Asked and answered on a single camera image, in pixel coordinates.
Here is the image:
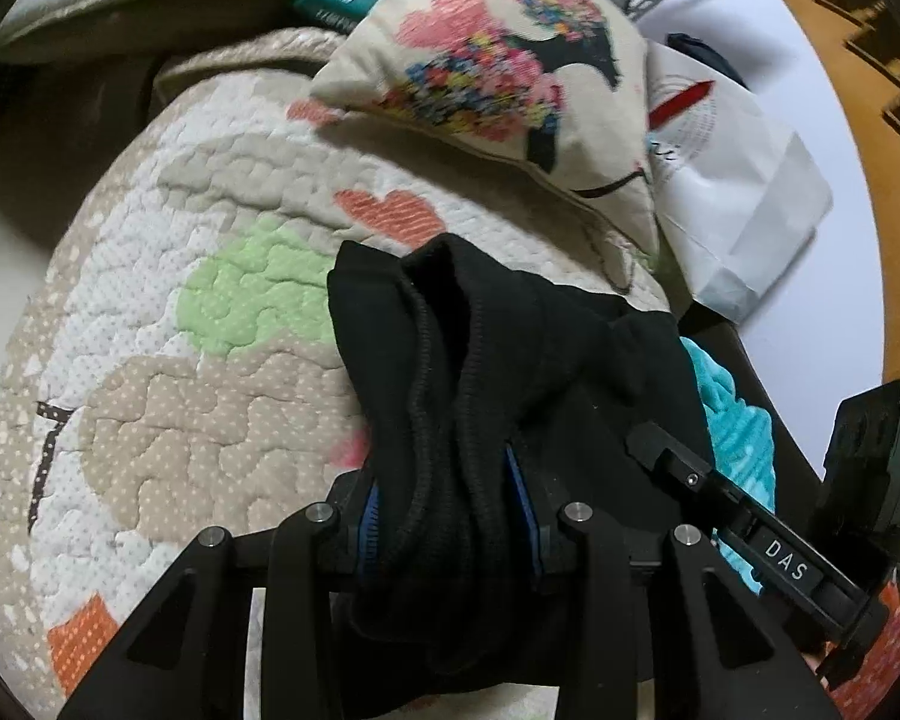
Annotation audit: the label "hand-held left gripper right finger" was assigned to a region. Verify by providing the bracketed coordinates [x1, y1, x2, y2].
[504, 444, 842, 720]

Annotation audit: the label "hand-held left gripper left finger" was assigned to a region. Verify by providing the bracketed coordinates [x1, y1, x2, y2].
[58, 476, 383, 720]

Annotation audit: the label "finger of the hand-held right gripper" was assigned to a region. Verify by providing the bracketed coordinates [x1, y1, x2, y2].
[625, 421, 755, 533]

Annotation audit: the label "black pants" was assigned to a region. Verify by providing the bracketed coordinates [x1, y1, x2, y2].
[326, 232, 717, 698]

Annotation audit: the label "turquoise printed fleece blanket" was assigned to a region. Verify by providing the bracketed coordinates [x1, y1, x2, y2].
[679, 336, 900, 720]

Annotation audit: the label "turquoise fluffy cloth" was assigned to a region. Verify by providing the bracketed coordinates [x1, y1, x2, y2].
[679, 319, 826, 481]

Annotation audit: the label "quilted patterned bed cover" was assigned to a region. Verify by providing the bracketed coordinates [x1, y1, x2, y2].
[0, 26, 676, 720]

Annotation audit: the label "white paper bag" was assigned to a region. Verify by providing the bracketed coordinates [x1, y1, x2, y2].
[634, 0, 833, 323]

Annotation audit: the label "dark blue cloth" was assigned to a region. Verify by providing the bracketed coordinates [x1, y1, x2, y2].
[666, 32, 749, 89]

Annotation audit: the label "floral print cushion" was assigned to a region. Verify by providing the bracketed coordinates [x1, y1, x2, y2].
[309, 0, 661, 256]

